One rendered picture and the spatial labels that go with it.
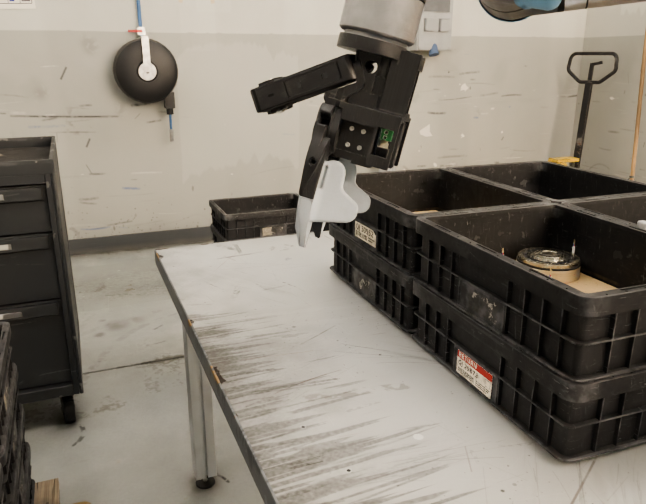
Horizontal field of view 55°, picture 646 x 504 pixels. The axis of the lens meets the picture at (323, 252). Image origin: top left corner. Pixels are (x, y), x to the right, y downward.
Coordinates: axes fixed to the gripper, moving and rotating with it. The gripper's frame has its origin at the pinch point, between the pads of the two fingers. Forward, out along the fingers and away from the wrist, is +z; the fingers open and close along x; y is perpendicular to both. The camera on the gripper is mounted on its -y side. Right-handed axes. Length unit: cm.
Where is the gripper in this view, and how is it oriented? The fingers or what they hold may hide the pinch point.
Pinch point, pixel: (306, 228)
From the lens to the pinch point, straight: 66.4
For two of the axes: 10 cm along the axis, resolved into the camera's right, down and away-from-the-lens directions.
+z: -2.4, 9.3, 2.6
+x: 2.6, -1.9, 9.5
